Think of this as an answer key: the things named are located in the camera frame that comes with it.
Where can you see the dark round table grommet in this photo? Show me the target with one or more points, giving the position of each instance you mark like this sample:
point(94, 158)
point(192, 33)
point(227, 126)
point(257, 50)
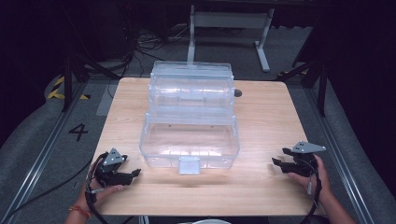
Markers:
point(238, 92)

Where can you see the yellow and black floor tape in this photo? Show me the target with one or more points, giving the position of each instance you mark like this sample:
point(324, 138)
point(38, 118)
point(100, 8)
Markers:
point(57, 90)

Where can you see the metal floor rail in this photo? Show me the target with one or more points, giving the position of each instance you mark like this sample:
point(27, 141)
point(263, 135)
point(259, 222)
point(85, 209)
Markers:
point(336, 140)
point(40, 155)

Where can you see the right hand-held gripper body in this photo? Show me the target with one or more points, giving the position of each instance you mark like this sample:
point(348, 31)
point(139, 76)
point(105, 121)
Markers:
point(306, 158)

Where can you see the white metal stand frame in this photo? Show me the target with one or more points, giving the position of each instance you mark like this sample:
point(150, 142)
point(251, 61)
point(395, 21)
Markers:
point(229, 20)

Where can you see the white rounded object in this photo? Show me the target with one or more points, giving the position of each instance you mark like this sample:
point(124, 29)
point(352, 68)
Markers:
point(204, 221)

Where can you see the clear plastic storage box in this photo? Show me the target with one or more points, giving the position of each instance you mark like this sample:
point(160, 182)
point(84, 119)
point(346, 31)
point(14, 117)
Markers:
point(190, 124)

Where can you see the black tripod stand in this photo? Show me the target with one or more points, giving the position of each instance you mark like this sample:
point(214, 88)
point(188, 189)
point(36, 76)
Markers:
point(71, 77)
point(320, 81)

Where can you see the person's left hand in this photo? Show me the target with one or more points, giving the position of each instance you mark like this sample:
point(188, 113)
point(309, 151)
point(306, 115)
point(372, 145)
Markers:
point(104, 191)

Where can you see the person's right hand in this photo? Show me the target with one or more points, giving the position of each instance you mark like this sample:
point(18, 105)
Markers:
point(322, 183)

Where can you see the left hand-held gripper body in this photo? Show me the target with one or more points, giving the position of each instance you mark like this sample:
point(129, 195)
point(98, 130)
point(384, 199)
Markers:
point(109, 169)

